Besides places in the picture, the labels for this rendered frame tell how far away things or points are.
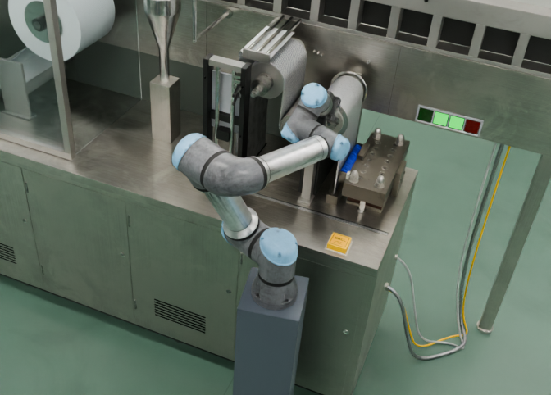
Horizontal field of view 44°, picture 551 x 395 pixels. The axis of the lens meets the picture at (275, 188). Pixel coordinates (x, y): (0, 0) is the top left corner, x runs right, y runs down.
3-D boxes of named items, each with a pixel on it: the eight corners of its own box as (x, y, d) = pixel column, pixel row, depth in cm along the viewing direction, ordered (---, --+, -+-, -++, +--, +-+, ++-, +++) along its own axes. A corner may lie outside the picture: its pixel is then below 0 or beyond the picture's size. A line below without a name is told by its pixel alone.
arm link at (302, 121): (301, 147, 201) (320, 115, 201) (274, 132, 207) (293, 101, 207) (311, 155, 208) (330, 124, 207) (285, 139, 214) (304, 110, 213)
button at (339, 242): (326, 248, 238) (326, 243, 237) (332, 237, 243) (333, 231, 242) (345, 254, 236) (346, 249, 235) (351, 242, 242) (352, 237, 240)
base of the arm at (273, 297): (293, 314, 212) (295, 292, 206) (246, 304, 214) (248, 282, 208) (301, 281, 224) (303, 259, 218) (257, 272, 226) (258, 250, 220)
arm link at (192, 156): (257, 268, 216) (196, 176, 172) (225, 244, 224) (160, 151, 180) (281, 241, 219) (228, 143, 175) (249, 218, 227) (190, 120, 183)
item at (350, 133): (335, 175, 253) (342, 133, 242) (353, 144, 271) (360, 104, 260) (337, 175, 253) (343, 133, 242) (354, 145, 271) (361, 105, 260)
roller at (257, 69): (247, 93, 248) (248, 58, 240) (272, 65, 267) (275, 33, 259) (282, 102, 245) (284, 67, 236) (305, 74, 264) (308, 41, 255)
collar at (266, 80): (250, 93, 241) (251, 78, 237) (257, 87, 245) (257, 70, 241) (266, 98, 239) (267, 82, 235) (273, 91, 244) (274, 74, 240)
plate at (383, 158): (341, 195, 252) (343, 182, 248) (370, 143, 282) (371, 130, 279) (383, 207, 248) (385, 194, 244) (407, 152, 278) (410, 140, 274)
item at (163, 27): (143, 139, 285) (136, 11, 251) (160, 124, 295) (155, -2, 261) (173, 148, 281) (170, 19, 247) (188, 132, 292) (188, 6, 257)
